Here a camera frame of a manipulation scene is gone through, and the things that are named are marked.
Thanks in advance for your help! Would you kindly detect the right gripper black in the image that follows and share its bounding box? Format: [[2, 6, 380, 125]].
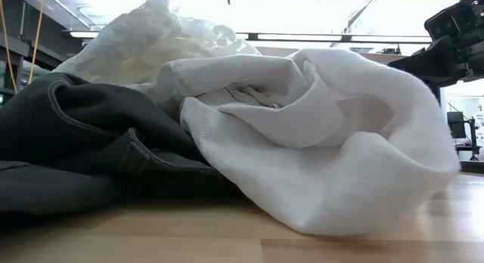
[[388, 26, 484, 87]]

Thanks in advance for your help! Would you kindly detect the smooth white garment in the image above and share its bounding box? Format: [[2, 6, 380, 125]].
[[153, 48, 461, 237]]

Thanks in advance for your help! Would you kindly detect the black monitor stand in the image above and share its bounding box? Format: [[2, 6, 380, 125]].
[[446, 110, 482, 162]]

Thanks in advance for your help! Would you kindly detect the crinkled white garment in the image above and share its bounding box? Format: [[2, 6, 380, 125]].
[[52, 0, 262, 96]]

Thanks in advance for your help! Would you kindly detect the ceiling light bar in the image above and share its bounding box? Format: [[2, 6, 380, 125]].
[[70, 30, 100, 39]]

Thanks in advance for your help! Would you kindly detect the dark garment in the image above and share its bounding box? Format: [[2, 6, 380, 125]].
[[0, 72, 243, 222]]

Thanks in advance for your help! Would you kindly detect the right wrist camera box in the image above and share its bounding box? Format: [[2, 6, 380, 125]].
[[423, 0, 484, 41]]

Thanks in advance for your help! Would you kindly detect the yellow cable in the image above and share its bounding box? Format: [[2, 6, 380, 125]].
[[28, 0, 46, 85], [0, 0, 19, 94]]

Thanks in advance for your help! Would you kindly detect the dark metal frame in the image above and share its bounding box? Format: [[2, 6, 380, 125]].
[[0, 0, 92, 105]]

